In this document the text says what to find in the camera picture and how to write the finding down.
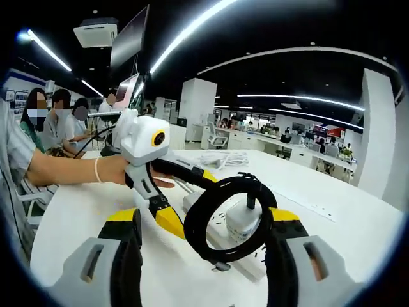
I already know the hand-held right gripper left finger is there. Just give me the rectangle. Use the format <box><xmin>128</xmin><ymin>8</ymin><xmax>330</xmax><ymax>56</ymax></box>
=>
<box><xmin>52</xmin><ymin>207</ymin><xmax>143</xmax><ymax>307</ymax></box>

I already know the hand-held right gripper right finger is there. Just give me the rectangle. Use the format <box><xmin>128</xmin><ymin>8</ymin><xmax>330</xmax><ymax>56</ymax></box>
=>
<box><xmin>263</xmin><ymin>207</ymin><xmax>365</xmax><ymax>307</ymax></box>

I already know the black charger cable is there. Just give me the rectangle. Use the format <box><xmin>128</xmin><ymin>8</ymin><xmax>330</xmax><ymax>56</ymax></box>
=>
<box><xmin>184</xmin><ymin>172</ymin><xmax>278</xmax><ymax>272</ymax></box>

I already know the white power strip cable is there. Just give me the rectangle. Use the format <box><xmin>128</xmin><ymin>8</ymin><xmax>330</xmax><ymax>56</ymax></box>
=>
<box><xmin>174</xmin><ymin>152</ymin><xmax>250</xmax><ymax>196</ymax></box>

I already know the white power strip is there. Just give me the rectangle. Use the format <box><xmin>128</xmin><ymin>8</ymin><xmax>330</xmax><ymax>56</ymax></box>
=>
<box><xmin>182</xmin><ymin>188</ymin><xmax>268</xmax><ymax>282</ymax></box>

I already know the white charger adapter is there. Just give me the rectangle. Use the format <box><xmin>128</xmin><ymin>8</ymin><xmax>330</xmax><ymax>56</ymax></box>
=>
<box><xmin>225</xmin><ymin>200</ymin><xmax>263</xmax><ymax>244</ymax></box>

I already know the white desk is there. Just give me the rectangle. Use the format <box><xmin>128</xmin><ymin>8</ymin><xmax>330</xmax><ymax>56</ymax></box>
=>
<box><xmin>30</xmin><ymin>148</ymin><xmax>405</xmax><ymax>307</ymax></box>

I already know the person's left hand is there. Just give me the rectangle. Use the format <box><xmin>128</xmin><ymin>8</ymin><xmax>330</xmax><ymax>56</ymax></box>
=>
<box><xmin>104</xmin><ymin>155</ymin><xmax>176</xmax><ymax>189</ymax></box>

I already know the white wristband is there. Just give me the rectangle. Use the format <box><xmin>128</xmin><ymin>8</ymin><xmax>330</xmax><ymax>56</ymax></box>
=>
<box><xmin>94</xmin><ymin>157</ymin><xmax>105</xmax><ymax>184</ymax></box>

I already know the white office chair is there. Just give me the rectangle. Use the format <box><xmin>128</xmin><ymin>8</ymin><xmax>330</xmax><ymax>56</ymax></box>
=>
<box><xmin>206</xmin><ymin>121</ymin><xmax>229</xmax><ymax>150</ymax></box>

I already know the open laptop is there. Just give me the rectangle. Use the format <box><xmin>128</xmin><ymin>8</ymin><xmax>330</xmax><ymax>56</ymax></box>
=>
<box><xmin>114</xmin><ymin>72</ymin><xmax>141</xmax><ymax>111</ymax></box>

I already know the row of white office desks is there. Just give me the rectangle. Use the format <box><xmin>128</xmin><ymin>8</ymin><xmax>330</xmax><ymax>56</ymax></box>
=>
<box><xmin>191</xmin><ymin>124</ymin><xmax>357</xmax><ymax>185</ymax></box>

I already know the large dark monitor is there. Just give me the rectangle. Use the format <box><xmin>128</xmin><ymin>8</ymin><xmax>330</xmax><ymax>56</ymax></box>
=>
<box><xmin>110</xmin><ymin>4</ymin><xmax>150</xmax><ymax>73</ymax></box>

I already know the white ceiling air conditioner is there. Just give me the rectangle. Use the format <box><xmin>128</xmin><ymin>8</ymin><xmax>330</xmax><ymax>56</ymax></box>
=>
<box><xmin>72</xmin><ymin>18</ymin><xmax>119</xmax><ymax>49</ymax></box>

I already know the person's striped shirt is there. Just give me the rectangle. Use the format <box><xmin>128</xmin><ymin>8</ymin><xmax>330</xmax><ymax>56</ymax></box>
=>
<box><xmin>0</xmin><ymin>102</ymin><xmax>38</xmax><ymax>193</ymax></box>

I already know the group of distant office workers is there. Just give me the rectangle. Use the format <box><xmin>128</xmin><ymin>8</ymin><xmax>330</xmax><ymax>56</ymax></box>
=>
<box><xmin>217</xmin><ymin>116</ymin><xmax>355</xmax><ymax>161</ymax></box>

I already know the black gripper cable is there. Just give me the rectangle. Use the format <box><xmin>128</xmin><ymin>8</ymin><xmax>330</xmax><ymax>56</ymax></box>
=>
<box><xmin>72</xmin><ymin>125</ymin><xmax>118</xmax><ymax>160</ymax></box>

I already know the wall photo board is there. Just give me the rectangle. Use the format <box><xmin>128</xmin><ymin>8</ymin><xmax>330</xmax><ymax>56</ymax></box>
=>
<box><xmin>5</xmin><ymin>88</ymin><xmax>31</xmax><ymax>115</ymax></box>

